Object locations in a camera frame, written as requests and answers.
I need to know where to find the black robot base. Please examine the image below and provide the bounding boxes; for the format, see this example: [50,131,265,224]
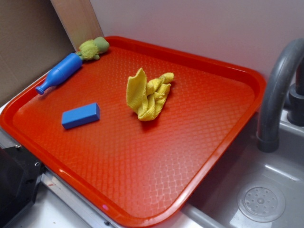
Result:
[0,146,44,228]

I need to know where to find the yellow cloth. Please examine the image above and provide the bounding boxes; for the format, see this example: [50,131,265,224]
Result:
[126,68,174,122]

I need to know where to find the red plastic tray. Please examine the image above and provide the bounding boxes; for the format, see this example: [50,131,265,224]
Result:
[0,37,266,228]

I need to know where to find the blue rectangular block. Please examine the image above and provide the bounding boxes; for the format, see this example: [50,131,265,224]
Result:
[61,103,100,129]

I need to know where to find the green plush toy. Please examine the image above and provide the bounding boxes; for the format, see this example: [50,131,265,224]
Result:
[76,37,110,61]

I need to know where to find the blue toy bottle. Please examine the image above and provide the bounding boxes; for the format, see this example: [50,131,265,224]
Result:
[35,53,83,95]

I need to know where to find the light wooden board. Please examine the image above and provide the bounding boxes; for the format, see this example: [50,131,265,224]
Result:
[51,0,104,50]

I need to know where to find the grey toy sink basin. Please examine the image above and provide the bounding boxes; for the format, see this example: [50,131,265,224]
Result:
[182,111,304,228]

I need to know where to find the brown cardboard panel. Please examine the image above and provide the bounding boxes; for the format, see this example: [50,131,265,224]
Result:
[0,0,74,105]

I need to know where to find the grey toy faucet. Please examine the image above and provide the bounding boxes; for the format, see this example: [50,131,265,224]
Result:
[256,38,304,152]

